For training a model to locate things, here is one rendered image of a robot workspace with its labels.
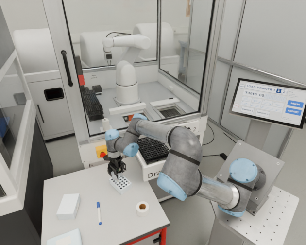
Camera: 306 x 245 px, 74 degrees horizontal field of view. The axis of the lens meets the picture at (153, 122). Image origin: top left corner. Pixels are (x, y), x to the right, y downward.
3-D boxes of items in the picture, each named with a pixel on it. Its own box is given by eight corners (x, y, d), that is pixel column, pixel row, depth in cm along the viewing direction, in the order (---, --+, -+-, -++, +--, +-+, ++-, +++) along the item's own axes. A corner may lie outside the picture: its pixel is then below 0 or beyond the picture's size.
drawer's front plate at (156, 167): (185, 168, 132) (186, 155, 126) (144, 182, 122) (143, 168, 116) (183, 166, 133) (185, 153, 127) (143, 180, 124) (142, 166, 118)
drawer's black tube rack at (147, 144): (170, 159, 137) (171, 151, 133) (146, 166, 131) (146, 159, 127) (157, 141, 154) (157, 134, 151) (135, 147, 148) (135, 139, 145)
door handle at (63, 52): (74, 88, 107) (66, 51, 97) (69, 89, 107) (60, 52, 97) (73, 85, 111) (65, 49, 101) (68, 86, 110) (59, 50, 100)
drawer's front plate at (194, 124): (197, 132, 167) (199, 120, 162) (166, 140, 158) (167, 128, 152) (196, 131, 169) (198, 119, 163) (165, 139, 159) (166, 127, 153)
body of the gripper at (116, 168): (116, 177, 115) (113, 162, 109) (107, 169, 120) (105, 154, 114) (127, 170, 120) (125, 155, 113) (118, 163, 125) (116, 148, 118)
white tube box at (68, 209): (75, 219, 108) (73, 213, 105) (58, 220, 107) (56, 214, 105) (80, 199, 118) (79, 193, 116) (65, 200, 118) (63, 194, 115)
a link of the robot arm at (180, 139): (199, 124, 67) (129, 110, 106) (186, 155, 65) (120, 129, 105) (218, 137, 73) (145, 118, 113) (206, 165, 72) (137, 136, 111)
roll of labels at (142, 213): (141, 203, 116) (141, 199, 114) (151, 209, 113) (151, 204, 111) (133, 213, 111) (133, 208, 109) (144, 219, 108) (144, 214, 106)
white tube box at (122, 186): (132, 187, 126) (131, 183, 124) (121, 195, 121) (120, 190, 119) (120, 176, 134) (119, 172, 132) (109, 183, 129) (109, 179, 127)
